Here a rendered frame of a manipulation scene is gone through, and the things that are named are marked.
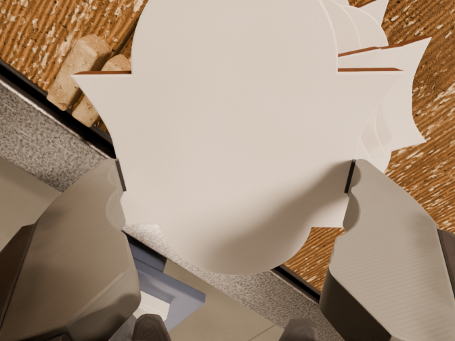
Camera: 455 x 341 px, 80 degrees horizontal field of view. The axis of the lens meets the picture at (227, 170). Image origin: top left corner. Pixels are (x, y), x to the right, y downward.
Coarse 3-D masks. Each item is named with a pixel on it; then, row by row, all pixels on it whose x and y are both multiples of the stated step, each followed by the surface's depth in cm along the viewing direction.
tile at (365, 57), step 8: (368, 48) 16; (376, 48) 16; (344, 56) 16; (352, 56) 16; (360, 56) 16; (368, 56) 16; (376, 56) 16; (344, 64) 16; (352, 64) 16; (360, 64) 16; (368, 64) 16; (360, 144) 19; (360, 152) 19; (368, 160) 19
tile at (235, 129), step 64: (192, 0) 9; (256, 0) 9; (320, 0) 9; (192, 64) 10; (256, 64) 10; (320, 64) 10; (128, 128) 12; (192, 128) 12; (256, 128) 11; (320, 128) 11; (128, 192) 13; (192, 192) 13; (256, 192) 13; (320, 192) 13; (192, 256) 15; (256, 256) 15
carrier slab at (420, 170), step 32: (352, 0) 19; (416, 0) 19; (448, 0) 18; (416, 32) 20; (448, 32) 19; (448, 64) 21; (416, 96) 22; (448, 96) 22; (448, 128) 23; (416, 160) 25; (448, 160) 25; (416, 192) 27; (448, 192) 27; (448, 224) 29; (320, 256) 32; (320, 288) 35
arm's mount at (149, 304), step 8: (144, 296) 48; (152, 296) 48; (144, 304) 47; (152, 304) 48; (160, 304) 48; (168, 304) 49; (136, 312) 46; (144, 312) 46; (152, 312) 47; (160, 312) 48
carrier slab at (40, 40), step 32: (0, 0) 20; (32, 0) 20; (64, 0) 20; (96, 0) 19; (128, 0) 19; (0, 32) 21; (32, 32) 21; (64, 32) 21; (96, 32) 21; (128, 32) 21; (32, 64) 22
